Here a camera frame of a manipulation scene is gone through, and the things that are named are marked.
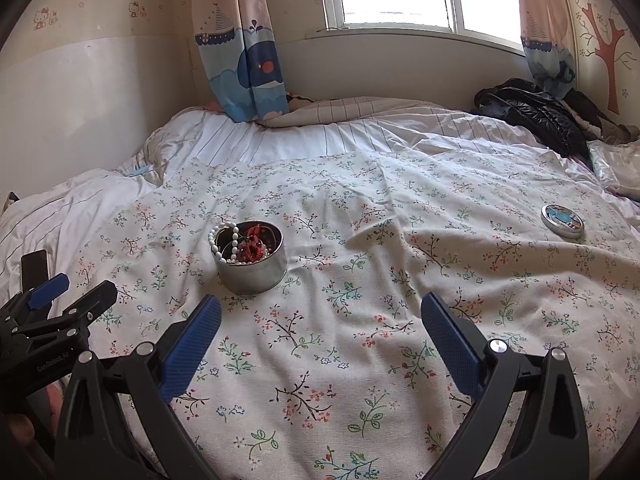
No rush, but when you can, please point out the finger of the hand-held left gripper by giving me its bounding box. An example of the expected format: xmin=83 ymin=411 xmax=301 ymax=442
xmin=47 ymin=280 xmax=118 ymax=333
xmin=0 ymin=273 xmax=71 ymax=328

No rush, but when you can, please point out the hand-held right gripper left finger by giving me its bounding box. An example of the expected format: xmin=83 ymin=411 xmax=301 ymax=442
xmin=54 ymin=294 xmax=223 ymax=480

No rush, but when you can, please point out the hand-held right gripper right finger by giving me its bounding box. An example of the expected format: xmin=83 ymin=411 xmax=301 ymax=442
xmin=420 ymin=292 xmax=591 ymax=480

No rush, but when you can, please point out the round metal tin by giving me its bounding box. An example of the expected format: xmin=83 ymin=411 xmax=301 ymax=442
xmin=212 ymin=220 xmax=289 ymax=295

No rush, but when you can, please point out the white bead bracelet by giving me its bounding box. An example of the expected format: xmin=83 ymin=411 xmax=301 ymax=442
xmin=208 ymin=220 xmax=241 ymax=265

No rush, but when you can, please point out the red string bracelet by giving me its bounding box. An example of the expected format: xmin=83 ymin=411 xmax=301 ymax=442
xmin=235 ymin=225 xmax=273 ymax=265

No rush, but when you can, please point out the person's left hand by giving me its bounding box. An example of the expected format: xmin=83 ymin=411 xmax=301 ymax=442
xmin=5 ymin=410 xmax=38 ymax=451

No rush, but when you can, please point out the dark flat rectangular object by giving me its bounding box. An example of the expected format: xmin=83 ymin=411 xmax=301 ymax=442
xmin=20 ymin=250 xmax=51 ymax=293

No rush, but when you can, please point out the floral printed cloth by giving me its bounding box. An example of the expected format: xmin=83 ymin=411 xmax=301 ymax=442
xmin=75 ymin=150 xmax=640 ymax=480

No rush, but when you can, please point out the blue face mask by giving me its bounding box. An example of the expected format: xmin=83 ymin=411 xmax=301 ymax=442
xmin=125 ymin=160 xmax=161 ymax=178

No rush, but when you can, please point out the round tin lid blue print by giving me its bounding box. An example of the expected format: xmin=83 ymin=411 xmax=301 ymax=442
xmin=541 ymin=204 xmax=586 ymax=240

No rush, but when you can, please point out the clear plastic bag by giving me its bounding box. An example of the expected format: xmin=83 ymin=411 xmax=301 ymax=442
xmin=587 ymin=137 xmax=640 ymax=203

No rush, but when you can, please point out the black jacket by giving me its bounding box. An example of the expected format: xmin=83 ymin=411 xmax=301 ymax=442
xmin=472 ymin=77 xmax=621 ymax=161

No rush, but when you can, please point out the beige striped blanket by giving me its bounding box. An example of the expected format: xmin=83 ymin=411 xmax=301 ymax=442
xmin=260 ymin=95 xmax=446 ymax=128

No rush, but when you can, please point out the whale print curtain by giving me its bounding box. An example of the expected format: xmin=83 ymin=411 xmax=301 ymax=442
xmin=192 ymin=0 xmax=291 ymax=123

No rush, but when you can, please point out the boat print curtain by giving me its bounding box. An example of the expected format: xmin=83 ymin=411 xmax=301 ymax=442
xmin=512 ymin=0 xmax=581 ymax=101

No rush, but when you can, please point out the red tree wall sticker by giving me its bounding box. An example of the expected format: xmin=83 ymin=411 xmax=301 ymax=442
xmin=575 ymin=2 xmax=628 ymax=113

